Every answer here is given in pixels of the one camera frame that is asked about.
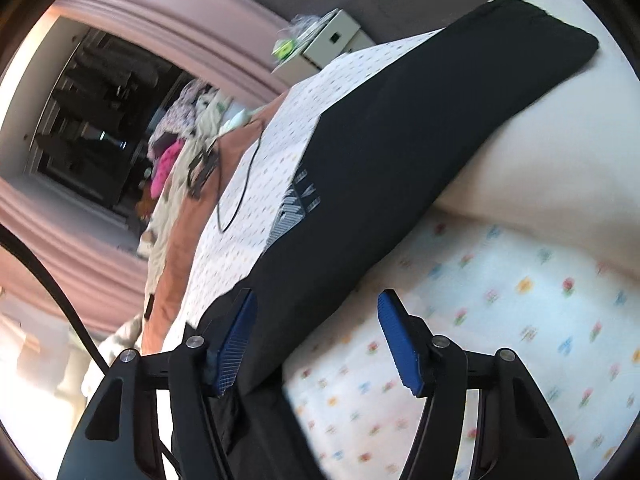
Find pile of clothes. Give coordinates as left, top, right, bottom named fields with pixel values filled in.
left=135, top=95, right=236, bottom=291

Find cream duvet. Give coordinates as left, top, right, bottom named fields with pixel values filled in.
left=435, top=0, right=640, bottom=281

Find purple floral garment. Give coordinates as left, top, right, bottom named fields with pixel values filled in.
left=150, top=80, right=211, bottom=146

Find white floral printed blanket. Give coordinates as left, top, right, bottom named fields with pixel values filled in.
left=187, top=30, right=640, bottom=480

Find black pants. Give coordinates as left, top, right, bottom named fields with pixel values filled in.
left=170, top=0, right=601, bottom=480

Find pink curtain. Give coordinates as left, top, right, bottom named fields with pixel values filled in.
left=0, top=0, right=296, bottom=346

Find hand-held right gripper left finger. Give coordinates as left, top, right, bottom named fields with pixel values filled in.
left=57, top=289, right=258, bottom=480

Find dark glass window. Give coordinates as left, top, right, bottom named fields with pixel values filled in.
left=30, top=25, right=191, bottom=221

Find white bedside cabinet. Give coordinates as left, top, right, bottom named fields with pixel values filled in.
left=270, top=10, right=376, bottom=91

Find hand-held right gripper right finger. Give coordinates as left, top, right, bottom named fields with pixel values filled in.
left=377, top=289, right=581, bottom=480

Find orange-brown bed sheet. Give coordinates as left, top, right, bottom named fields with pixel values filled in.
left=140, top=105, right=281, bottom=356

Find thin black cable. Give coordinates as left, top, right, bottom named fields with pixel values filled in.
left=217, top=120, right=266, bottom=233

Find pink garment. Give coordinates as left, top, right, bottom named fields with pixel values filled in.
left=150, top=140, right=186, bottom=198

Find black strap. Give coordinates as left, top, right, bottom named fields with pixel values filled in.
left=0, top=225, right=112, bottom=372

